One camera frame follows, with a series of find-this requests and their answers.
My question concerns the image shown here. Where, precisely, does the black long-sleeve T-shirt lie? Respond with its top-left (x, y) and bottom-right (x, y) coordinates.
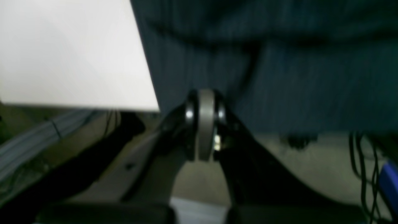
top-left (131, 0), bottom-right (398, 133)

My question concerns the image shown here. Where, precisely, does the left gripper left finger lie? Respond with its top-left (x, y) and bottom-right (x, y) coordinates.
top-left (0, 90), bottom-right (207, 224)

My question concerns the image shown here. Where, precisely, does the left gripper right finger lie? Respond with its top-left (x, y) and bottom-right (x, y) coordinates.
top-left (207, 90), bottom-right (368, 224)

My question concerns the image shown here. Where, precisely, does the grey cable bundle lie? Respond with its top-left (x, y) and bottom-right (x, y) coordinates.
top-left (0, 109), bottom-right (103, 184)

